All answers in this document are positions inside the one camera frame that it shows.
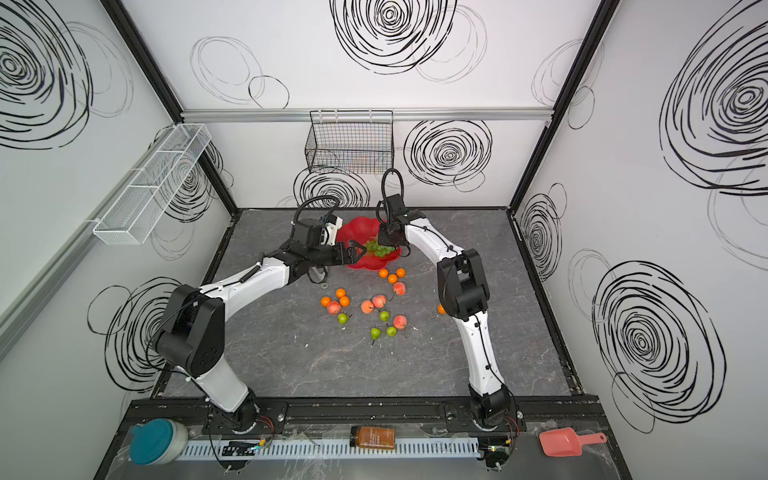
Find red flower-shaped fruit bowl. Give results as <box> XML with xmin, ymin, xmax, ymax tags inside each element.
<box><xmin>336</xmin><ymin>216</ymin><xmax>402</xmax><ymax>271</ymax></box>

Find green fake grape bunch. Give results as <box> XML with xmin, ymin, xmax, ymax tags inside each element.
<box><xmin>364</xmin><ymin>239</ymin><xmax>397</xmax><ymax>258</ymax></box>

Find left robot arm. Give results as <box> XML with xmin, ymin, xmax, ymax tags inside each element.
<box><xmin>149</xmin><ymin>240</ymin><xmax>367</xmax><ymax>434</ymax></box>

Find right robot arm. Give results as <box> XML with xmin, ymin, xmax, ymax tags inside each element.
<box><xmin>378</xmin><ymin>217</ymin><xmax>515</xmax><ymax>431</ymax></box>

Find metal kitchen tongs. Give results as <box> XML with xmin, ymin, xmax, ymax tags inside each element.
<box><xmin>313</xmin><ymin>266</ymin><xmax>329</xmax><ymax>289</ymax></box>

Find teal lidded container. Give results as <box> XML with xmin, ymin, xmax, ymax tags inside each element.
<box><xmin>129</xmin><ymin>418</ymin><xmax>189</xmax><ymax>466</ymax></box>

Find pink plastic scoop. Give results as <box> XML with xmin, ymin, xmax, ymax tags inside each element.
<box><xmin>539</xmin><ymin>428</ymin><xmax>607</xmax><ymax>458</ymax></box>

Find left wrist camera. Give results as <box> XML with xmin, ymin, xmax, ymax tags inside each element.
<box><xmin>291</xmin><ymin>214</ymin><xmax>343</xmax><ymax>247</ymax></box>

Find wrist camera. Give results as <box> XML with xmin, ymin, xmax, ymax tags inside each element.
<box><xmin>383</xmin><ymin>194</ymin><xmax>408</xmax><ymax>222</ymax></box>
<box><xmin>291</xmin><ymin>214</ymin><xmax>343</xmax><ymax>247</ymax></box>

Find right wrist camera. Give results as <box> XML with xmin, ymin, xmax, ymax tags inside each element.
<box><xmin>383</xmin><ymin>194</ymin><xmax>408</xmax><ymax>222</ymax></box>

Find black wire basket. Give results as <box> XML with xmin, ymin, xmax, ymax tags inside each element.
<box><xmin>304</xmin><ymin>109</ymin><xmax>395</xmax><ymax>175</ymax></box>

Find white mesh wall shelf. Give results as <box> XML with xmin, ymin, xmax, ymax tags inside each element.
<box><xmin>93</xmin><ymin>124</ymin><xmax>211</xmax><ymax>246</ymax></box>

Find white slotted cable duct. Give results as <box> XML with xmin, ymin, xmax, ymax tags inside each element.
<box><xmin>177</xmin><ymin>437</ymin><xmax>481</xmax><ymax>462</ymax></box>

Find black mounting rail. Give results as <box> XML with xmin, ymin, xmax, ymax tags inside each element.
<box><xmin>119</xmin><ymin>395</ymin><xmax>606</xmax><ymax>433</ymax></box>

